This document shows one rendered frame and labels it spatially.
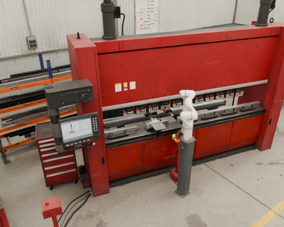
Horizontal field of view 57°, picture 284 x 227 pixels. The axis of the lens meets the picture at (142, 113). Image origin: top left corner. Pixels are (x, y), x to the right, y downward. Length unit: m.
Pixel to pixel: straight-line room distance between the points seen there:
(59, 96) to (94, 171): 1.46
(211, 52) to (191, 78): 0.48
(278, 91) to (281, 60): 0.56
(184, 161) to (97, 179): 1.32
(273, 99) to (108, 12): 3.17
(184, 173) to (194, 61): 1.65
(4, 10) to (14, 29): 0.47
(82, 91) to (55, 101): 0.30
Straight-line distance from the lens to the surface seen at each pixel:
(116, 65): 3.54
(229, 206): 4.28
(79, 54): 3.18
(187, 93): 3.73
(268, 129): 5.38
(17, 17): 7.27
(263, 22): 4.75
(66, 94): 2.94
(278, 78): 4.96
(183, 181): 4.07
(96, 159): 3.85
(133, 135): 3.99
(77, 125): 3.11
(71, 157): 4.20
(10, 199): 4.68
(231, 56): 4.40
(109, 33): 3.49
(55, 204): 3.19
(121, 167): 4.20
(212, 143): 4.81
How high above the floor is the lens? 3.01
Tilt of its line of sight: 28 degrees down
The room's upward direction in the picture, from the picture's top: 1 degrees counter-clockwise
